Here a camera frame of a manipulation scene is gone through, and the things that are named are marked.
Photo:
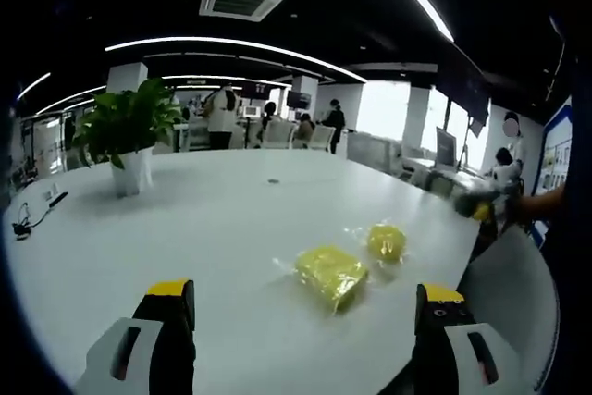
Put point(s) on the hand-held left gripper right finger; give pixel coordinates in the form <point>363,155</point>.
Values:
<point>458,344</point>

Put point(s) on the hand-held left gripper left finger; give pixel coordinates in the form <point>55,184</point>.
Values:
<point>152,344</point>

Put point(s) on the computer monitor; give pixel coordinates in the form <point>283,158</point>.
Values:
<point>446,147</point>

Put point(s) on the grey chair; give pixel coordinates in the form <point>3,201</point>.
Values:
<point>513,302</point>

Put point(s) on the black hanging screen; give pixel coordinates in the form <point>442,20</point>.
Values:
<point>462,90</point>

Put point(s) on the white office chair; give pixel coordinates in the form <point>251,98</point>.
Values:
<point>322,137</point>
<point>279,135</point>

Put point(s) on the white plant pot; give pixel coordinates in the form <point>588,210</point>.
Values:
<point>133,173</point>

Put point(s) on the black pen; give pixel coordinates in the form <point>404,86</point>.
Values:
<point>57,200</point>

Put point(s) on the green potted plant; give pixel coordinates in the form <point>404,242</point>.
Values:
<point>127,117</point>

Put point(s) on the ceiling air conditioner vent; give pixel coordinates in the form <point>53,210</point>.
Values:
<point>241,0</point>

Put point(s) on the blue wall board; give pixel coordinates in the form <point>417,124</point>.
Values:
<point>555,150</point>

